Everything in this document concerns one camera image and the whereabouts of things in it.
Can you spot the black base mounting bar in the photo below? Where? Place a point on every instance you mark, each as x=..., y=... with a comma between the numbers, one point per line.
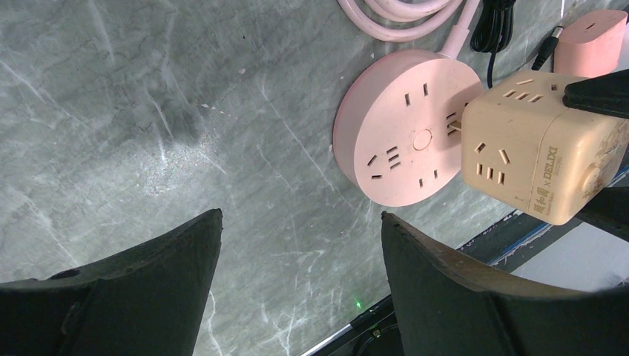
x=577, y=254

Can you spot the salmon cube plug adapter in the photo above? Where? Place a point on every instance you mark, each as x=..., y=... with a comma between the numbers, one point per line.
x=591, y=46

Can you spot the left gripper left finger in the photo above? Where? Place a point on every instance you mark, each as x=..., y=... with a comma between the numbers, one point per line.
x=145, y=300

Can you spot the round pink power socket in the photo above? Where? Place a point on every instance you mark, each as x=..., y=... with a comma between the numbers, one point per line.
x=395, y=134

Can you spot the black power adapter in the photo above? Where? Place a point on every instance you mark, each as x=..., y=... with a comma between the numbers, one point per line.
x=494, y=32

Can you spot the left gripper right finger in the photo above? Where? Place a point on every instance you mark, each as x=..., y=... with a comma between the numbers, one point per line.
x=448, y=303

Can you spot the tan cube socket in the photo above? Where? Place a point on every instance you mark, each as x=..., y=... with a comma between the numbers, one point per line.
x=522, y=146

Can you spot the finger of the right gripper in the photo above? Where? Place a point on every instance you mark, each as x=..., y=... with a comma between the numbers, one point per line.
x=608, y=211
x=606, y=95

